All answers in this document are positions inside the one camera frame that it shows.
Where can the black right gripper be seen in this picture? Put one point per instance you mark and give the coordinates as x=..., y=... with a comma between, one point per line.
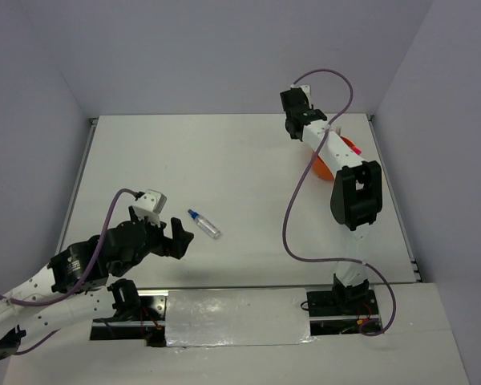
x=293, y=136

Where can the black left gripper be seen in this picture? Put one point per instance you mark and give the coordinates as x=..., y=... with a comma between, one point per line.
x=176, y=246

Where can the clear tube with blue cap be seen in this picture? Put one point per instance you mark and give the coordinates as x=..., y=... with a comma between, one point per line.
x=204, y=224

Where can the pink and black highlighter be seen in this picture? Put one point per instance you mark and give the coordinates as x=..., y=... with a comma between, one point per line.
x=356, y=150

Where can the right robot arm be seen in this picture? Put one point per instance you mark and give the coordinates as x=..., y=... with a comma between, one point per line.
x=356, y=197

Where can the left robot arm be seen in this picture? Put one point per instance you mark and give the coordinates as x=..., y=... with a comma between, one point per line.
x=86, y=282

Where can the orange round organizer container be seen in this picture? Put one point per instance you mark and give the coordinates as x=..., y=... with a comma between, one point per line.
x=321, y=170

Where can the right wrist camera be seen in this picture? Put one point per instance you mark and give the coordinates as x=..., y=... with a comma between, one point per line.
x=305, y=88

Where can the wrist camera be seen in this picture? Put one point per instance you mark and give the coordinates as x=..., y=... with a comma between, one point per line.
x=305, y=88
x=149, y=206

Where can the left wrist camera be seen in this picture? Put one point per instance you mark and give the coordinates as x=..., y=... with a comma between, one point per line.
x=149, y=206

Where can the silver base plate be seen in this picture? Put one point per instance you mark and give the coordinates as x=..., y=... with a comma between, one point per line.
x=239, y=318

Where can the aluminium table edge rail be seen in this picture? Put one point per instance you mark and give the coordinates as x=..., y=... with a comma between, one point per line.
x=75, y=190

